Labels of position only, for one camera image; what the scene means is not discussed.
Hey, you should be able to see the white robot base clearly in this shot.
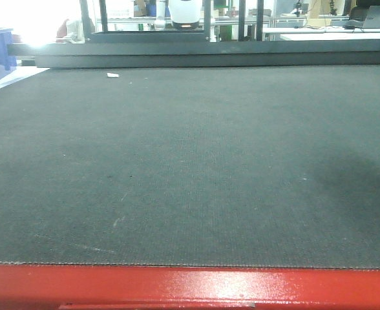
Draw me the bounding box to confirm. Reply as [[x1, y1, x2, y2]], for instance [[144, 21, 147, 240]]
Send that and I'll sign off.
[[154, 0, 215, 31]]

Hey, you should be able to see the dark grey fabric mat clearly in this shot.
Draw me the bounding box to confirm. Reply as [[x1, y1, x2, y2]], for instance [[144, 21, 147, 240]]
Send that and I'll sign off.
[[0, 65, 380, 269]]

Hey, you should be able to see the small white paper scrap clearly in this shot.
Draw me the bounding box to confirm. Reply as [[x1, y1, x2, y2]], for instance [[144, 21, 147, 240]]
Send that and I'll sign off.
[[107, 72, 119, 78]]

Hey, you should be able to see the white background desk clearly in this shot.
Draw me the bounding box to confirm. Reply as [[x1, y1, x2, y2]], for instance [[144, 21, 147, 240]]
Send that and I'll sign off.
[[262, 26, 380, 41]]

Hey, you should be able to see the red metal table edge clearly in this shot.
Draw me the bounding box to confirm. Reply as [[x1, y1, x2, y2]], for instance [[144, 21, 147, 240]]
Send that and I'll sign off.
[[0, 265, 380, 309]]

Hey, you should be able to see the black metal frame rail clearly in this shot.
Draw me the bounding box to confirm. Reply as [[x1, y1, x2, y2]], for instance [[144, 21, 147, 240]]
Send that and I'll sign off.
[[8, 1, 380, 68]]

